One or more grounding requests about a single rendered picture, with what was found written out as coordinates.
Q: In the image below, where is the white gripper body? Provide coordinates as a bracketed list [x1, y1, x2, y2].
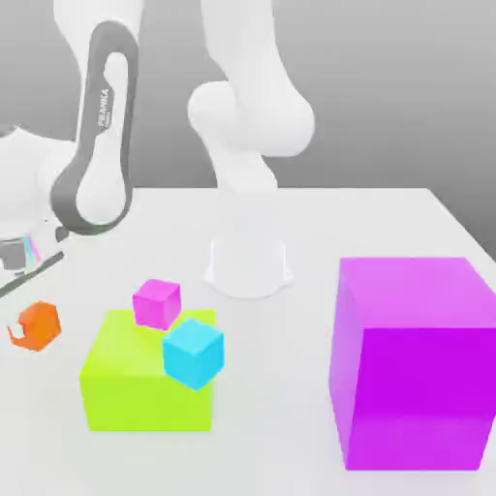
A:
[0, 250, 66, 307]

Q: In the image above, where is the small orange cube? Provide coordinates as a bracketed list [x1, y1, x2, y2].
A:
[6, 300, 63, 353]

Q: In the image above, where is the small magenta cube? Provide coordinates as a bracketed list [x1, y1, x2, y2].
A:
[132, 278, 182, 331]

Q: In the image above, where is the small cyan cube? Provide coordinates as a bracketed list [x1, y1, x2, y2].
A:
[161, 317, 226, 392]

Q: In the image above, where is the large lime green box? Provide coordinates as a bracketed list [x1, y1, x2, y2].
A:
[78, 308, 217, 433]

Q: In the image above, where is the large purple box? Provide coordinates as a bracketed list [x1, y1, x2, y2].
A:
[328, 256, 496, 473]

